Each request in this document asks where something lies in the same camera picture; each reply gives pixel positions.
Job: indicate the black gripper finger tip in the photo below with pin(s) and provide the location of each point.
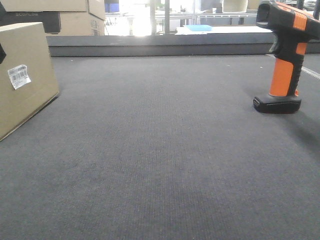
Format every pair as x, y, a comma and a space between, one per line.
2, 54

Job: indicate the brown cardboard package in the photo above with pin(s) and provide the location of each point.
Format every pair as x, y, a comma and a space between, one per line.
25, 43

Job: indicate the orange black scanner gun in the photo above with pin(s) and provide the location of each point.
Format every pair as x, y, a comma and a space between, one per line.
293, 28

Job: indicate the black box under cartons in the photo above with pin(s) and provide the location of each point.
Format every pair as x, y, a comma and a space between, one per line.
50, 20

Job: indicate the white barcode label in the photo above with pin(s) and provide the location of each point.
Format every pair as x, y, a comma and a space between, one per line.
19, 76

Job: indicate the stacked cardboard boxes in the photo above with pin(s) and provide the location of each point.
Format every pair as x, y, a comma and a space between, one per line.
77, 17

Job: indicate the light blue tray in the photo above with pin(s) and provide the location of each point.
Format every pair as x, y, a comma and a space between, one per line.
199, 28

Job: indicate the black conveyor side rail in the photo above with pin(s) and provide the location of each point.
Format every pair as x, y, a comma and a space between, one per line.
255, 43

